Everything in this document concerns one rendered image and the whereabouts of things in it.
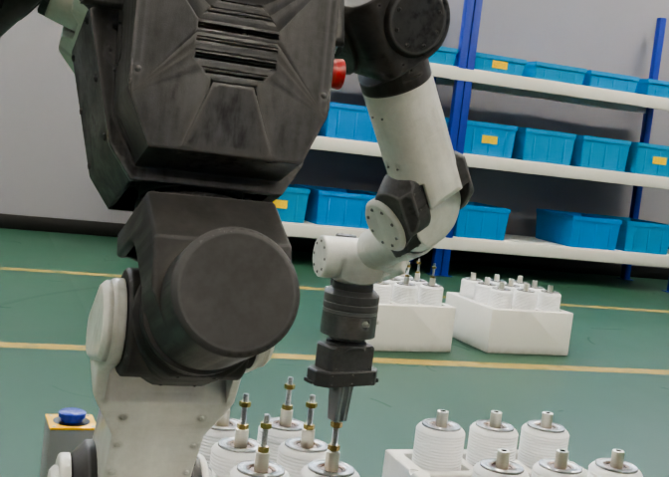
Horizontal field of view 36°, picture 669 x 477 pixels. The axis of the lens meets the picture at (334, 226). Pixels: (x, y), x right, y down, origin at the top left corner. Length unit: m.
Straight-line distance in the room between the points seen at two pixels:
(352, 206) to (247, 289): 5.41
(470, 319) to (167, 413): 3.19
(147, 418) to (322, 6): 0.49
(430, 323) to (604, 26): 4.33
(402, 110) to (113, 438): 0.51
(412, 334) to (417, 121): 2.74
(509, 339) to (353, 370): 2.62
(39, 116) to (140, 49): 5.64
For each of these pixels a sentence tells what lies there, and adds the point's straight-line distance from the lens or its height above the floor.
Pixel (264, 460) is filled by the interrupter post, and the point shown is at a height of 0.27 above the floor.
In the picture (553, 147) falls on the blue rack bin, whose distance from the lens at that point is 6.86.
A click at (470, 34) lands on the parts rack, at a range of 6.54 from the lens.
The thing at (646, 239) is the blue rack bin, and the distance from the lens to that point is 7.32.
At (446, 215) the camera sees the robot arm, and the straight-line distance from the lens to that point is 1.37.
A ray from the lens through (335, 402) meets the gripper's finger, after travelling 1.63.
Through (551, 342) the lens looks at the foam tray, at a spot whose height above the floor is 0.06.
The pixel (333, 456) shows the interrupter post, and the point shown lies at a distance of 1.66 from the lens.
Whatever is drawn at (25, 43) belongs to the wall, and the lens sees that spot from 6.60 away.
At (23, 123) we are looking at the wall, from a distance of 6.59.
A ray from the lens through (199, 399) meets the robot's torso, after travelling 1.16.
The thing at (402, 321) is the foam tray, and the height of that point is 0.12.
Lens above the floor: 0.77
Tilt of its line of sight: 5 degrees down
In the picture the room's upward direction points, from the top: 7 degrees clockwise
